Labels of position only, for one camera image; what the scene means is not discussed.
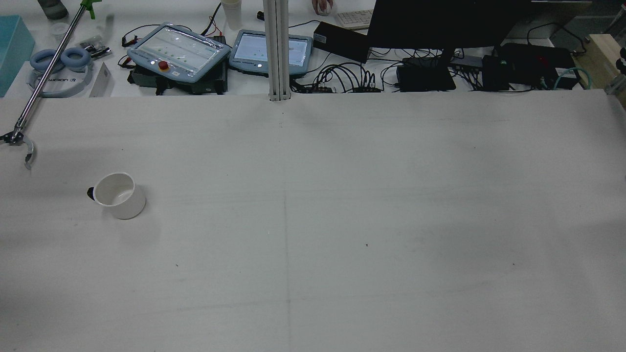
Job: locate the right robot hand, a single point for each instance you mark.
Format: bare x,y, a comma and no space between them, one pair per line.
622,58

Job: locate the translucent plastic cup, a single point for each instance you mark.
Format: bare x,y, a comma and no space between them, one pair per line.
232,14

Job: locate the black mini PC red logo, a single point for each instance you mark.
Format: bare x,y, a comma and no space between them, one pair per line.
533,63

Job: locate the black power adapter box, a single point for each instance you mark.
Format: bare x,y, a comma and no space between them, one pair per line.
495,73

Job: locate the dark grey docking hub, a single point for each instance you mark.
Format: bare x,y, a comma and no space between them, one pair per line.
468,61

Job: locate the black Huawei monitor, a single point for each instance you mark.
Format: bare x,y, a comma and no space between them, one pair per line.
440,24

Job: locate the black monitor stand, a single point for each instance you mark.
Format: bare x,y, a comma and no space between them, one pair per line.
425,78

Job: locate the black USB hub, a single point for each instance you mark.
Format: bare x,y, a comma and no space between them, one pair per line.
367,89
325,89

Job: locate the white keyboard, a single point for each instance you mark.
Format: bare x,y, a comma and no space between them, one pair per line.
354,19

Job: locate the black rectangular box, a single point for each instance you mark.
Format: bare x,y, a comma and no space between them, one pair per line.
340,41

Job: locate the operator person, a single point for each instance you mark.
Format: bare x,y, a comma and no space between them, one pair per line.
314,5

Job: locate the blue grey teach pendant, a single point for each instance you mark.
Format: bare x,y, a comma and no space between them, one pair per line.
247,51

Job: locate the black box under pendant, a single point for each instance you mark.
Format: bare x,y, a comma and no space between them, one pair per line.
195,87

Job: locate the teach pendant red button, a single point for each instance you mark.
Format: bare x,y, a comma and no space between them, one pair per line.
181,49

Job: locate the white card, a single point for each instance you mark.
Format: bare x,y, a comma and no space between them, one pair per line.
101,80

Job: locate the clear bag of small parts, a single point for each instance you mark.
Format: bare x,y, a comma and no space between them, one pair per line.
95,46

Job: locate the blue white headphones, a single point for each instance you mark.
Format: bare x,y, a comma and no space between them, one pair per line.
68,80

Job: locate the small clear plastic container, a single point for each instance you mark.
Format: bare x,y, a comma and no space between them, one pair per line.
59,32

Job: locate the dark bottle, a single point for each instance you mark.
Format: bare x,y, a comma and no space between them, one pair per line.
53,9

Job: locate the teal box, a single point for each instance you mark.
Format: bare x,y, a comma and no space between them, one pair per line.
12,54

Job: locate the aluminium profile post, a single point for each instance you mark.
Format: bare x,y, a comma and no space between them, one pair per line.
277,49

